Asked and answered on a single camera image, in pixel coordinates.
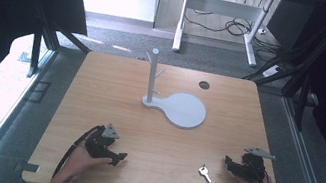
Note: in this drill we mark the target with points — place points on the grey key rack stand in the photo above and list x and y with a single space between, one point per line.
183 108

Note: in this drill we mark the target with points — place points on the silver key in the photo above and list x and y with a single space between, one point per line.
205 174

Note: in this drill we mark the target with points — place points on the person's left hand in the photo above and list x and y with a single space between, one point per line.
84 162

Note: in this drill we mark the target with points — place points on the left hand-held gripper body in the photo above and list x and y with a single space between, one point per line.
97 146

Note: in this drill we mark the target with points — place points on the white desk frame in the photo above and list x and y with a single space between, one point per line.
223 7

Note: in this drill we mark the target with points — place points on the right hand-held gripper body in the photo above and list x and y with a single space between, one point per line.
250 169

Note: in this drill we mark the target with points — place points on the black metal frame strut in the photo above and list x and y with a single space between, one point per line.
41 39
303 69

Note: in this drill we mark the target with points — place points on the white power strip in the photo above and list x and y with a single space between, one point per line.
271 71

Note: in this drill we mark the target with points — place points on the black floor socket frame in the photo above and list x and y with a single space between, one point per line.
37 91

